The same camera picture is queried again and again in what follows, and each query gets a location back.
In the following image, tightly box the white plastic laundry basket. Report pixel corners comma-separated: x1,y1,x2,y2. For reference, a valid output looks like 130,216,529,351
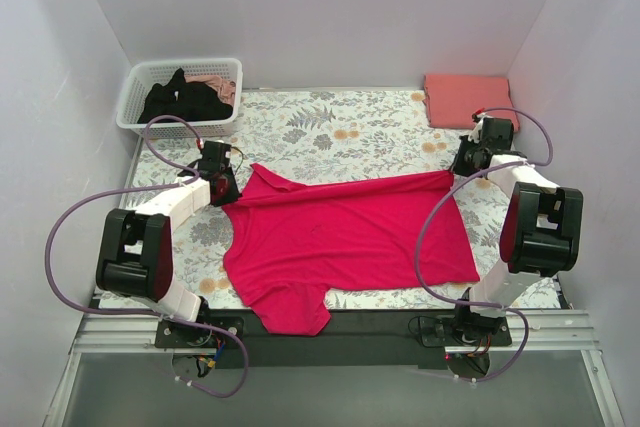
116,58,244,137

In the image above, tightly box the floral patterned table mat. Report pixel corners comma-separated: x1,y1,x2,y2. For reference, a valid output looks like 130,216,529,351
98,90,570,311

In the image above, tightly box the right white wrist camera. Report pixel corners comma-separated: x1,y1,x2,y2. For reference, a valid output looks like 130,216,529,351
468,109,490,144

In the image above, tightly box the aluminium frame rail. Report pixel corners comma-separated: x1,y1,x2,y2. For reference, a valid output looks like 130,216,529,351
45,309,624,426

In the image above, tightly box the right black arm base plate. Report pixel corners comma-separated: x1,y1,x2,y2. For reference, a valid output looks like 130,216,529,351
407,314,512,347

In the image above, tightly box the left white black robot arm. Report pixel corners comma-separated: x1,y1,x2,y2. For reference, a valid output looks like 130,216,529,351
96,141,241,347

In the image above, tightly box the light pink t shirt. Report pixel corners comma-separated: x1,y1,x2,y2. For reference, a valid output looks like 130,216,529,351
185,74,236,106

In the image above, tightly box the black t shirt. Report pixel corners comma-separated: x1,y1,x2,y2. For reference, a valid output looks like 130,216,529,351
138,68,233,124

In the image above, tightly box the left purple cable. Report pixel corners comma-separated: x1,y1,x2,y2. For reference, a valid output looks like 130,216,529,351
43,115,250,398

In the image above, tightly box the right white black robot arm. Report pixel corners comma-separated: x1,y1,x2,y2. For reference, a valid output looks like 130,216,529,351
452,113,584,345

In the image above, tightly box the folded salmon t shirt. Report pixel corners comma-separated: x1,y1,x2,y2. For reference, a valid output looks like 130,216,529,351
424,74,519,131

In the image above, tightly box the magenta t shirt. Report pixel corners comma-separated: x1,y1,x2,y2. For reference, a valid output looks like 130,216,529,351
223,164,479,336

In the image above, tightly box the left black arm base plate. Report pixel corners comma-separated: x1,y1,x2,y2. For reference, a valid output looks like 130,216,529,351
154,317,244,349

